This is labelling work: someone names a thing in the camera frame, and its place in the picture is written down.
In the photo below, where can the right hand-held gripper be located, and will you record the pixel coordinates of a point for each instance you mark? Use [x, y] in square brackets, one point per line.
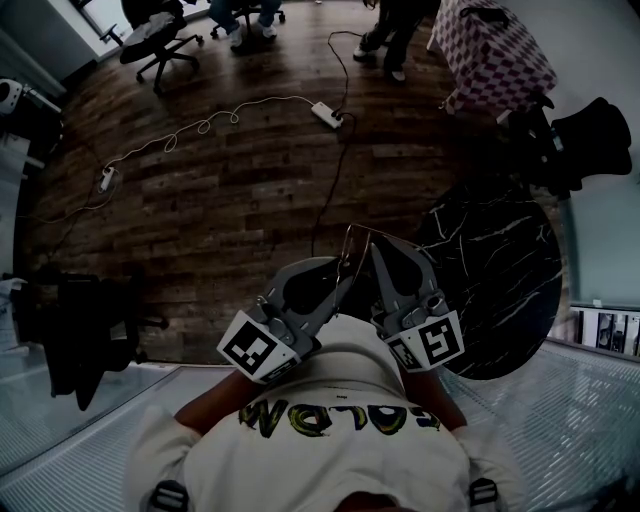
[435, 345]

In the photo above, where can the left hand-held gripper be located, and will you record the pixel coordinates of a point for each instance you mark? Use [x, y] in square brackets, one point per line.
[255, 350]

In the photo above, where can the person's right forearm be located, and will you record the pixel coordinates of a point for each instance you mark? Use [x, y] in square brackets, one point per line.
[432, 400]

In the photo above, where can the person's left forearm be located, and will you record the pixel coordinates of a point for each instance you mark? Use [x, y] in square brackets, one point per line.
[215, 405]

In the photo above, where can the person's black trousers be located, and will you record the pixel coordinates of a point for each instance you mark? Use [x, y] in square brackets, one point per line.
[360, 300]

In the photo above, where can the black marble round table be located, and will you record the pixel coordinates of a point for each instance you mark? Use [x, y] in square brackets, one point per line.
[495, 285]

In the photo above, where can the white printed T-shirt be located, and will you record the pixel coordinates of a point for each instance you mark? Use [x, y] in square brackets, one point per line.
[325, 450]

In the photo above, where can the long white power strip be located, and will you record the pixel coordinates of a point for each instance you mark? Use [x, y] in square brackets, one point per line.
[326, 113]

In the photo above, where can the open laptop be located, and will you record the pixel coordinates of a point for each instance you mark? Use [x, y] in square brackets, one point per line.
[610, 330]

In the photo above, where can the small white power adapter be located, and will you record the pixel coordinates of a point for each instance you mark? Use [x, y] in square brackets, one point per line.
[106, 180]

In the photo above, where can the pink white checkered box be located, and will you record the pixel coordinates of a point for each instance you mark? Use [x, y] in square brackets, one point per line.
[495, 60]

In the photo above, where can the grey cloth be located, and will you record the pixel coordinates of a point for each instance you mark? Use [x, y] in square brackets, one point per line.
[155, 25]

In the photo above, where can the white side desk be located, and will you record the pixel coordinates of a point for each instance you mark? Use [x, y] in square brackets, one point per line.
[12, 150]

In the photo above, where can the white round device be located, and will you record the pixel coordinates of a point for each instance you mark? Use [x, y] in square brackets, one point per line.
[9, 95]

